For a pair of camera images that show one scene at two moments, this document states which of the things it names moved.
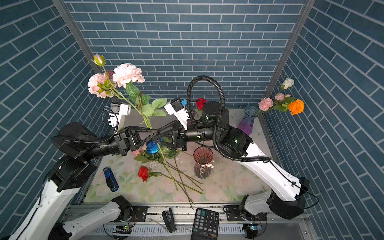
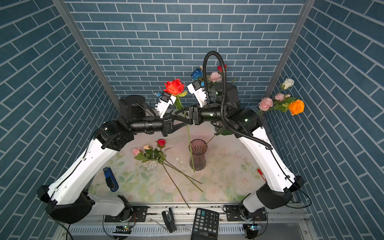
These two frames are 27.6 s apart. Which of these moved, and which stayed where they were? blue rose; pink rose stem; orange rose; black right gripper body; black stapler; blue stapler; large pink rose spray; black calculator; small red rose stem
Moved: blue rose; black right gripper body; large pink rose spray; small red rose stem
Stayed: black stapler; orange rose; pink rose stem; black calculator; blue stapler
